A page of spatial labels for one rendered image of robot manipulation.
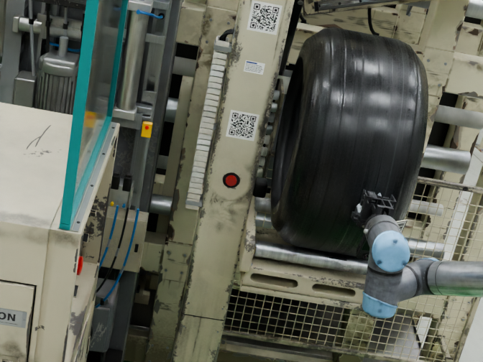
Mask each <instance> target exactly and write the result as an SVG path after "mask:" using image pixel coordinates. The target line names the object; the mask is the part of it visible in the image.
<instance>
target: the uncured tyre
mask: <svg viewBox="0 0 483 362"><path fill-rule="evenodd" d="M427 120H428V79H427V75H426V69H425V67H424V65H423V63H422V62H421V60H420V58H419V57H418V56H417V55H416V53H415V51H414V50H413V48H412V47H411V46H410V45H408V44H406V43H404V42H402V41H400V40H398V39H393V38H389V37H382V36H378V35H374V34H367V33H363V32H355V31H351V30H347V29H340V28H336V27H335V28H327V29H322V30H321V31H319V32H317V33H315V34H314V35H313V36H311V37H309V38H308V39H307V40H306V41H305V42H304V43H303V46H302V47H301V50H300V53H299V56H298V59H297V61H296V64H295V67H294V69H293V73H292V75H291V79H290V83H289V86H288V89H287V94H286V97H285V102H284V106H283V110H282V116H281V120H280V127H279V131H278V135H277V143H276V148H275V158H274V164H273V170H272V185H271V222H272V226H273V227H274V229H275V230H276V231H277V232H278V233H279V235H280V236H281V238H282V239H283V240H284V241H285V242H287V243H289V244H291V245H294V246H297V247H301V248H305V249H313V250H318V251H326V252H331V253H335V254H343V255H347V256H355V257H357V247H358V245H359V243H360V241H361V239H362V236H363V235H364V229H361V228H359V227H358V226H357V225H356V223H355V222H353V220H352V219H351V214H352V211H353V212H354V211H355V209H356V206H357V205H358V204H360V202H361V199H362V193H363V190H366V193H367V191H371V192H375V194H376V195H378V194H379V193H381V196H382V198H383V197H386V198H389V199H390V198H391V195H393V196H394V198H395V200H396V201H397V203H396V206H395V211H394V214H393V217H392V218H393V219H395V221H403V220H404V218H405V215H406V213H407V211H408V208H409V205H410V201H411V199H412V196H413V193H414V189H415V185H416V182H417V179H418V173H419V170H420V164H421V160H422V156H423V148H424V144H425V139H426V128H427Z"/></svg>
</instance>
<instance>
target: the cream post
mask: <svg viewBox="0 0 483 362"><path fill-rule="evenodd" d="M254 1H261V2H265V3H269V4H276V5H280V6H282V11H281V15H280V20H279V24H278V28H277V34H276V35H274V34H268V33H263V32H256V31H252V30H248V29H247V25H248V21H249V15H250V10H251V6H252V0H239V7H238V11H237V16H236V22H235V24H236V30H235V34H234V39H233V38H232V49H231V52H230V53H229V59H228V64H227V68H226V74H225V79H224V86H223V90H222V94H221V101H220V105H219V110H218V116H217V120H216V123H217V126H216V130H215V132H214V135H213V143H212V147H211V153H210V158H209V162H208V169H207V173H206V180H205V184H204V188H203V201H202V207H201V208H200V210H199V214H198V222H197V226H196V230H195V237H194V241H193V247H192V251H191V256H190V263H189V267H188V274H187V278H186V282H185V289H184V293H183V301H182V305H181V308H180V315H179V320H178V326H177V332H176V336H175V342H174V346H173V350H172V357H171V361H170V362H216V359H217V356H218V353H219V347H220V343H221V337H222V333H223V329H224V323H225V320H226V314H227V310H228V306H229V300H230V296H231V291H232V287H233V283H234V277H235V274H236V268H237V264H238V260H239V249H240V245H241V241H242V235H243V232H244V225H245V222H246V220H247V217H248V214H249V207H250V204H251V200H252V194H253V190H254V184H255V180H256V177H257V171H258V167H259V161H260V157H261V153H262V147H263V144H264V140H265V134H266V130H267V125H268V121H269V117H270V111H271V108H272V101H273V97H274V93H275V87H276V84H277V78H278V74H279V71H280V65H281V61H282V55H283V51H284V47H285V41H286V38H287V34H288V28H289V24H290V18H291V14H292V11H293V4H294V1H295V0H254ZM246 60H249V61H253V62H260V63H264V64H265V66H264V72H263V75H260V74H256V73H249V72H244V66H245V62H246ZM231 110H234V111H242V112H246V113H253V114H258V115H259V120H258V123H257V130H256V134H255V137H254V141H249V140H245V139H237V138H233V137H228V136H226V131H227V127H228V123H229V117H230V113H231ZM229 175H233V176H235V177H236V180H237V181H236V184H235V185H234V186H229V185H227V184H226V178H227V177H228V176H229Z"/></svg>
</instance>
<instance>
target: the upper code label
mask: <svg viewBox="0 0 483 362"><path fill-rule="evenodd" d="M281 11H282V6H280V5H276V4H269V3H265V2H261V1H254V0H252V6H251V10H250V15H249V21H248V25H247V29H248V30H252V31H256V32H263V33H268V34H274V35H276V34H277V28H278V24H279V20H280V15H281Z"/></svg>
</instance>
